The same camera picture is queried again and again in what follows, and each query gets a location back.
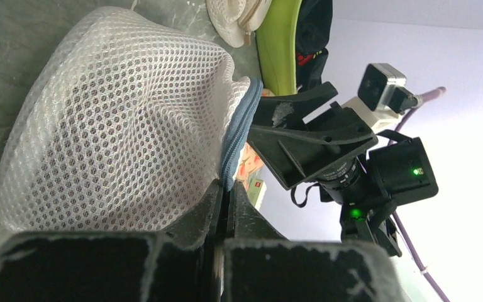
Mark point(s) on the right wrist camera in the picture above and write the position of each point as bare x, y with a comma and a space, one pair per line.
382, 99

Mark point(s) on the black clothing pile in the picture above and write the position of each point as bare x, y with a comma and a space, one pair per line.
312, 36

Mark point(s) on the cream round laundry bag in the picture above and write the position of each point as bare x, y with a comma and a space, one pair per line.
237, 20

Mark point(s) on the white mesh laundry bag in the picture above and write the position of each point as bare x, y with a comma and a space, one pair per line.
125, 128

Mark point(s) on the small white card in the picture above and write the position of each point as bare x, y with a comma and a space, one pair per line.
255, 192

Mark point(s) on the green plastic basin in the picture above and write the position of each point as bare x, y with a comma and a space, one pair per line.
276, 39

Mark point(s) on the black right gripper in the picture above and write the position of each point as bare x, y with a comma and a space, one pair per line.
297, 152

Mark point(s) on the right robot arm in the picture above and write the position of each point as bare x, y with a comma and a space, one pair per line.
394, 172

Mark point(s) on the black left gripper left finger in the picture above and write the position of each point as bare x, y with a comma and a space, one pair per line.
174, 264

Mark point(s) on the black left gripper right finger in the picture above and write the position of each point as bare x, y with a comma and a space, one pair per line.
261, 265

